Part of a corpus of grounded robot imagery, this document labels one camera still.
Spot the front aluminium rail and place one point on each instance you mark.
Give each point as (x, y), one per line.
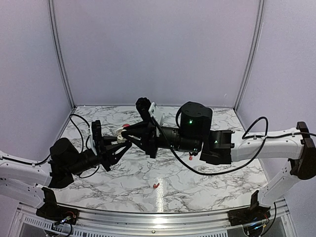
(99, 223)

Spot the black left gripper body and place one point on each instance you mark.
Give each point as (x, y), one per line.
(78, 167)

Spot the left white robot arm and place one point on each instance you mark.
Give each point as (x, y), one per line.
(33, 183)

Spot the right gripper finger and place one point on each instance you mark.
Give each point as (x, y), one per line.
(140, 129)
(140, 143)

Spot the white earbud charging case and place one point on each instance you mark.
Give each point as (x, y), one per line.
(120, 138)

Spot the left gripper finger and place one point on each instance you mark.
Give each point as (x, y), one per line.
(118, 150)
(109, 140)

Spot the aluminium frame post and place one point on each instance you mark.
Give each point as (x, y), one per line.
(252, 53)
(59, 54)

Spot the left aluminium frame post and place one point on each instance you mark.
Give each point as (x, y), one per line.
(59, 54)

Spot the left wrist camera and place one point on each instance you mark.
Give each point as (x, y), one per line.
(95, 135)

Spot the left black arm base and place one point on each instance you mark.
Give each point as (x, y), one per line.
(52, 211)

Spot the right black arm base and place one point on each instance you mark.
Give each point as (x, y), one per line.
(250, 214)

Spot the right aluminium frame post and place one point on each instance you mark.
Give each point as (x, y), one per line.
(252, 53)

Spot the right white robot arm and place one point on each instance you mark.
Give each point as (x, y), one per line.
(295, 144)

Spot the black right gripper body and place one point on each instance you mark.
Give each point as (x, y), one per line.
(188, 144)

